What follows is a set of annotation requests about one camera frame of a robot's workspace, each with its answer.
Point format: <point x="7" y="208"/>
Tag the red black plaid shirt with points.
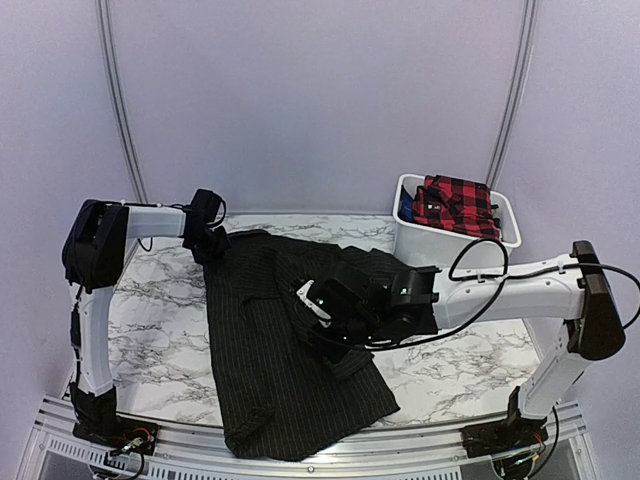
<point x="456" y="205"/>

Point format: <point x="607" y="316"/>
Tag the black pinstriped long sleeve shirt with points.
<point x="278" y="398"/>

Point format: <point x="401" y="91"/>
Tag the left aluminium corner post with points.
<point x="117" y="97"/>

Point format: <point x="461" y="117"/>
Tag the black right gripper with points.
<point x="336" y="347"/>

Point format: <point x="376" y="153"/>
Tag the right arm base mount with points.
<point x="495" y="437"/>

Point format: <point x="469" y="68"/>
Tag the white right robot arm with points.
<point x="422" y="305"/>

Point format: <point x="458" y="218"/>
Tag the right aluminium corner post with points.
<point x="515" y="91"/>

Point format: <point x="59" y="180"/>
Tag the aluminium corner post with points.
<point x="117" y="97"/>
<point x="515" y="91"/>

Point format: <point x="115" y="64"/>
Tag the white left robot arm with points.
<point x="93" y="258"/>

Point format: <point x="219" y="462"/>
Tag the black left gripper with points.
<point x="222" y="245"/>

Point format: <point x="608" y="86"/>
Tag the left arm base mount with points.
<point x="120" y="434"/>

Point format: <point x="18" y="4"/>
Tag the blue plaid shirt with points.
<point x="406" y="208"/>

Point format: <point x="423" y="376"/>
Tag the white plastic bin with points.
<point x="417" y="245"/>

